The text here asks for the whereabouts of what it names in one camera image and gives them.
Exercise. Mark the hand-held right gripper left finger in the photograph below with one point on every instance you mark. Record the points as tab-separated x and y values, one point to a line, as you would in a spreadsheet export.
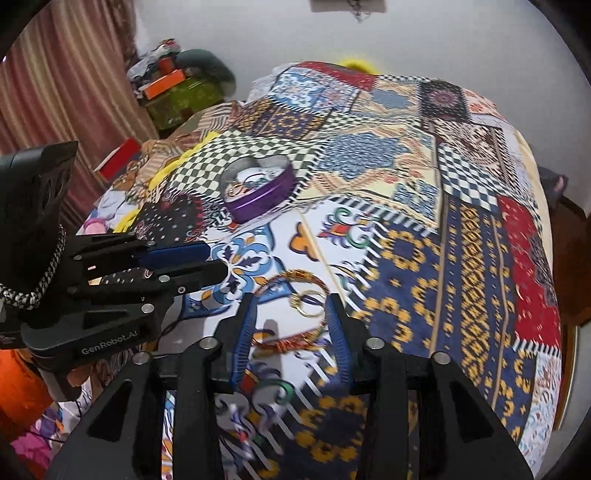
244	341

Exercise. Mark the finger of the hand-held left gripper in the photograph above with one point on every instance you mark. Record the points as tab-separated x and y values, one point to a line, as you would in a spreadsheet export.
180	255
203	274

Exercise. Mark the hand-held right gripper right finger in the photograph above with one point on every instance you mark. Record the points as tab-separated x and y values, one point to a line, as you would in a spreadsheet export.
339	341

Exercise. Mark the gold hoop rings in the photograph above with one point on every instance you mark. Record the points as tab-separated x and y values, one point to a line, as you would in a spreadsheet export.
295	305

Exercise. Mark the purple heart-shaped tin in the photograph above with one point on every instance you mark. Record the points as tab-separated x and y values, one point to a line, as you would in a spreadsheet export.
258	203

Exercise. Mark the red box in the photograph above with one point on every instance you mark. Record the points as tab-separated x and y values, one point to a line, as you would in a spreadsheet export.
117	161

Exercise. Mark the yellow fabric strip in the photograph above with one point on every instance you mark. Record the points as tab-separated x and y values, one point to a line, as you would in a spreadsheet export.
178	161

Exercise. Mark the patchwork printed blanket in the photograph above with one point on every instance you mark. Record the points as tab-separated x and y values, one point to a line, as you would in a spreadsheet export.
415	258

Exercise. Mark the striped red curtain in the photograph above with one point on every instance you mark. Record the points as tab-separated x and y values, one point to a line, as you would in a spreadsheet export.
60	83

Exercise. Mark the orange striped cloth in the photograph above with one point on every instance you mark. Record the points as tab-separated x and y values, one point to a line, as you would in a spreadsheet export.
203	122

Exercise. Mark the green patterned box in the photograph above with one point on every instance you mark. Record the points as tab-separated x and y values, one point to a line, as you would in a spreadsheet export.
184	104

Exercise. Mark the orange box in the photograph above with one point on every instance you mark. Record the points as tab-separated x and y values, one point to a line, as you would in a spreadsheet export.
161	85

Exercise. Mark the pile of household clutter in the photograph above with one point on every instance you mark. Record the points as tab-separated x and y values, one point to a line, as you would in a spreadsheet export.
150	60

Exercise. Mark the grey plush cushion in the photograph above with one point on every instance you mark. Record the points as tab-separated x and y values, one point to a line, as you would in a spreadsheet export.
207	64

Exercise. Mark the pink cloth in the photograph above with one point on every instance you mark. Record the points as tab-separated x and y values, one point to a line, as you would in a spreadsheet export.
30	450

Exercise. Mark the yellow fuzzy item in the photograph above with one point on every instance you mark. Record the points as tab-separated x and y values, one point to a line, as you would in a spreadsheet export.
358	63

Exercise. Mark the dark bag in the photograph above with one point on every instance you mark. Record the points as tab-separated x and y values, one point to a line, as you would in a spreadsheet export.
554	184

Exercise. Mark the small black monitor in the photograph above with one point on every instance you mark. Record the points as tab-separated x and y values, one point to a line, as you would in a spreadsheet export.
332	4

